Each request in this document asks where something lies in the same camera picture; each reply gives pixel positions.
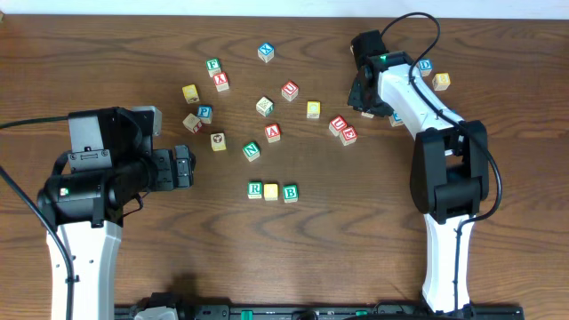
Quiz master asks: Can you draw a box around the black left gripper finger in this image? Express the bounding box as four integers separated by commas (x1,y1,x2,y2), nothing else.
174,145,196,161
176,160,196,188

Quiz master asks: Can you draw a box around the green N block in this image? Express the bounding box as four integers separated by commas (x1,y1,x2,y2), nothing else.
243,141,260,162

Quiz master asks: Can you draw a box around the green R block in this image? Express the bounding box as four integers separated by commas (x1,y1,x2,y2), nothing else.
247,181,263,199

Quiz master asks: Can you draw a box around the yellow O block placed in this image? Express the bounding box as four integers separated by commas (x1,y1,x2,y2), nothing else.
263,183,279,201

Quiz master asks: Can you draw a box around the red U block upper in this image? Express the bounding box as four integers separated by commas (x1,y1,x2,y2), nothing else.
281,81,299,101

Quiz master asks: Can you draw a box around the white 6 block red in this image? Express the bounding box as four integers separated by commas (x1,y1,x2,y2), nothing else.
182,114,203,133

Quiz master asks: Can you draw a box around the green F block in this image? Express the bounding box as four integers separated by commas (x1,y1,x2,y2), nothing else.
205,58,222,77

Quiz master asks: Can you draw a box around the blue 2 block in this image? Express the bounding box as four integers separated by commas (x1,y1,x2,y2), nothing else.
389,112,404,127

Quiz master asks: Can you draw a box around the red U block lower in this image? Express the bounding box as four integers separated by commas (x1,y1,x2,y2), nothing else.
329,116,348,137

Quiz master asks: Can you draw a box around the blue D block upper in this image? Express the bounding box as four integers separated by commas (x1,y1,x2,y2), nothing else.
417,59,433,77

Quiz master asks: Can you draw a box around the soccer ball block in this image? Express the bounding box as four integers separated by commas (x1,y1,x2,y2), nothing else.
211,132,227,151

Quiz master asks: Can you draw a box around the white picture block teal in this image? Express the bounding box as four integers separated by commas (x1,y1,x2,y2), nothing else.
256,96,274,117

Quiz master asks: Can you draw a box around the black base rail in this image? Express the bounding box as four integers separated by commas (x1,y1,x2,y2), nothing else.
114,302,525,320

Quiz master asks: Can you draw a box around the red A block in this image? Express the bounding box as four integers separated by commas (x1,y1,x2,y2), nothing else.
264,124,281,143

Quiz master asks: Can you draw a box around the blue P block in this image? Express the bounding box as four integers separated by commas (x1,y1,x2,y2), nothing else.
196,105,212,124

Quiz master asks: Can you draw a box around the yellow block left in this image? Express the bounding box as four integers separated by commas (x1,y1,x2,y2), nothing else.
182,84,200,104

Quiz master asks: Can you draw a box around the red Y block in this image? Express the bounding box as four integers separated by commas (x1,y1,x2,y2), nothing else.
212,72,229,92

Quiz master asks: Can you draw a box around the green B block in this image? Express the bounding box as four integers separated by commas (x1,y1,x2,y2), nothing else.
283,185,299,204

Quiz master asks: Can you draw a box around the red u block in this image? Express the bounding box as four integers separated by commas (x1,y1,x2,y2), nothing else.
281,81,299,101
329,116,348,137

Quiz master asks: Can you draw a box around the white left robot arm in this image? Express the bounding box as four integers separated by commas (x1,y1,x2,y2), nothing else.
38,145,196,319

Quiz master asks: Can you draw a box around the yellow 8 block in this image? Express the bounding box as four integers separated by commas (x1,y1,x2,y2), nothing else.
432,73,451,91

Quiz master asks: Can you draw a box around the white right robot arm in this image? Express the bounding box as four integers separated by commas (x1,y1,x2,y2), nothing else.
348,49,494,315

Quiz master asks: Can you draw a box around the blue X block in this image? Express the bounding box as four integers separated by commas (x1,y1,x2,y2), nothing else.
258,43,275,63

